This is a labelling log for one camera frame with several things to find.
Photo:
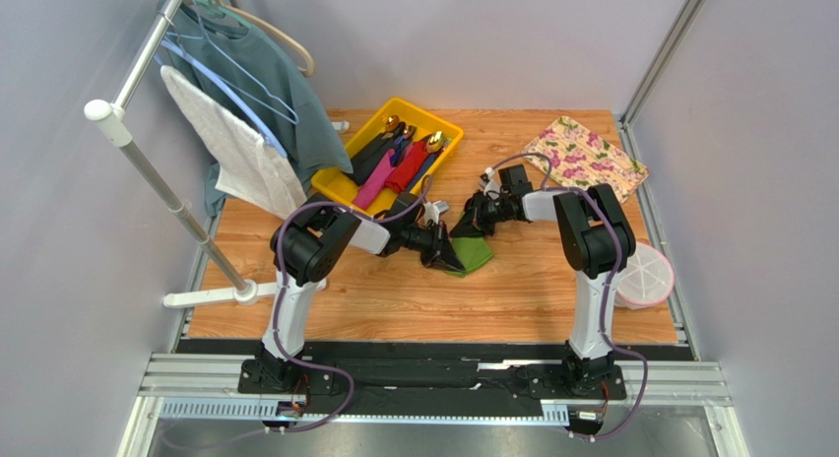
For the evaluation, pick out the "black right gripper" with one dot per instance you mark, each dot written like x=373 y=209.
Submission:
x=476 y=215

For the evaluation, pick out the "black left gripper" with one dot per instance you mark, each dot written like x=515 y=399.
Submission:
x=441 y=253

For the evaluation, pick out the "green paper napkin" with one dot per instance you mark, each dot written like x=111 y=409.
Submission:
x=473 y=253

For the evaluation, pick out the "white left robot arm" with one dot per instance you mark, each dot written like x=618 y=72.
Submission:
x=308 y=246

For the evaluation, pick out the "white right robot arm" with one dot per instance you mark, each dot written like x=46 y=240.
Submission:
x=597 y=241

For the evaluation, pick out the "blue rolled napkin in bin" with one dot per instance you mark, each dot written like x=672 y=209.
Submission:
x=429 y=161

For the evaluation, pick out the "red rolled napkin in bin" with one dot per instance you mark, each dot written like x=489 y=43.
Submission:
x=413 y=158

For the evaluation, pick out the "pink rolled napkin in bin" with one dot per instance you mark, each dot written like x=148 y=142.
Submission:
x=375 y=182

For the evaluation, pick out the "black rolled napkin in bin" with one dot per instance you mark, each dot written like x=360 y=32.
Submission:
x=366 y=160

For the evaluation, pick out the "yellow plastic cutlery bin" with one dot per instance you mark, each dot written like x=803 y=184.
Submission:
x=335 y=184

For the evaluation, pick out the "floral patterned tray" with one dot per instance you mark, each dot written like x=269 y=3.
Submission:
x=572 y=155

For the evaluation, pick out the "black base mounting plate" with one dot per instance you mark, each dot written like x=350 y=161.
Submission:
x=437 y=380

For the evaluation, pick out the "white mesh food cover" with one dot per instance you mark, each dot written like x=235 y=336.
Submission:
x=647 y=281

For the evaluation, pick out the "white towel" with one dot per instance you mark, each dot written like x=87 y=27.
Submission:
x=250 y=168

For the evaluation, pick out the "wooden clothes hanger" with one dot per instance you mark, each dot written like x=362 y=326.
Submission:
x=230 y=9

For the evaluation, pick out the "grey-green t-shirt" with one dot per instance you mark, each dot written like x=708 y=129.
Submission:
x=313 y=143

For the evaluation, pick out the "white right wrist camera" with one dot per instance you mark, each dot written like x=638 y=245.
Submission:
x=490 y=188

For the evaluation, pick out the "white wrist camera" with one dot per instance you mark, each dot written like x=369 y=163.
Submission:
x=490 y=188
x=433 y=211

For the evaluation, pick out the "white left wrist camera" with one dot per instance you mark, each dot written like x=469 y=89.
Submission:
x=433 y=211

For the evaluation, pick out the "aluminium frame rail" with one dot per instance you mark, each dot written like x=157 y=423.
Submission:
x=188 y=386

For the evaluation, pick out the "blue wire hanger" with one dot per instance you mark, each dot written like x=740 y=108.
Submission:
x=173 y=40

